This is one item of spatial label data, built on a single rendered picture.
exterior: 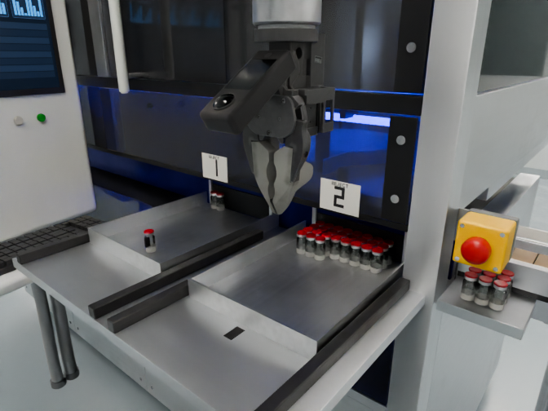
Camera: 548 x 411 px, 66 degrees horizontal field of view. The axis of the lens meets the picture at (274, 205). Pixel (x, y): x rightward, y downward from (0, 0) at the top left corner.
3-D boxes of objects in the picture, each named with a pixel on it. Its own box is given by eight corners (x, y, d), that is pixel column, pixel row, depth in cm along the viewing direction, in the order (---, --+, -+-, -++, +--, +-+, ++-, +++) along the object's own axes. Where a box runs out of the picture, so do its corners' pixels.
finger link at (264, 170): (300, 204, 56) (301, 134, 53) (271, 216, 52) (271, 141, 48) (281, 199, 58) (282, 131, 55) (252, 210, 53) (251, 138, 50)
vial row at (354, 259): (306, 245, 91) (307, 225, 89) (383, 271, 80) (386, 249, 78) (300, 249, 89) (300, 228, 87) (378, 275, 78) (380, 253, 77)
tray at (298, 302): (304, 234, 97) (304, 220, 95) (413, 268, 81) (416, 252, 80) (188, 296, 72) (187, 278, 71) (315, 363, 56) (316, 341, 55)
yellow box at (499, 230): (465, 246, 72) (471, 207, 70) (511, 258, 68) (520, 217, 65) (450, 262, 67) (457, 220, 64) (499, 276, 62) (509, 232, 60)
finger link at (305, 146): (310, 182, 48) (312, 103, 45) (302, 185, 47) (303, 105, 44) (278, 175, 51) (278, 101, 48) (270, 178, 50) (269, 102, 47)
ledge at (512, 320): (461, 278, 82) (462, 269, 81) (537, 302, 74) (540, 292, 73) (435, 309, 72) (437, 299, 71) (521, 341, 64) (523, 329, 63)
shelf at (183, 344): (195, 205, 121) (194, 199, 120) (439, 286, 79) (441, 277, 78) (13, 267, 86) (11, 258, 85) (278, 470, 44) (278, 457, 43)
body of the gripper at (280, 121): (334, 136, 52) (340, 30, 48) (292, 148, 45) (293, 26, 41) (285, 130, 56) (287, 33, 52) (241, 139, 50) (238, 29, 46)
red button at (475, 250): (464, 253, 66) (468, 230, 65) (492, 261, 64) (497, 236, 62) (457, 262, 63) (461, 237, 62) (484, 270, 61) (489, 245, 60)
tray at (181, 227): (206, 203, 117) (205, 191, 116) (278, 226, 101) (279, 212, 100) (90, 242, 92) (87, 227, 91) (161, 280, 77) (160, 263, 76)
